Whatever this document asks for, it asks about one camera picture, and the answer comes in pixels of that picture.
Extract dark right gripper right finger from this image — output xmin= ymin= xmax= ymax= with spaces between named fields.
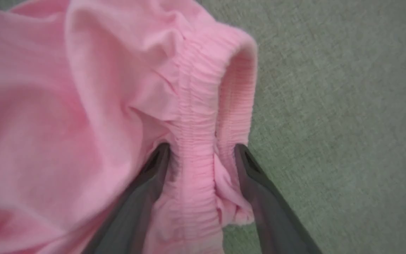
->
xmin=234 ymin=144 xmax=323 ymax=254

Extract grey-green fabric sofa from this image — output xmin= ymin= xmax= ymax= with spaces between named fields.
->
xmin=0 ymin=0 xmax=406 ymax=254

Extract pink shorts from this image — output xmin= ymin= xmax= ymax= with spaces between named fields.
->
xmin=0 ymin=0 xmax=259 ymax=254

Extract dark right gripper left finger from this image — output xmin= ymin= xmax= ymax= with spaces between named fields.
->
xmin=81 ymin=143 xmax=171 ymax=254

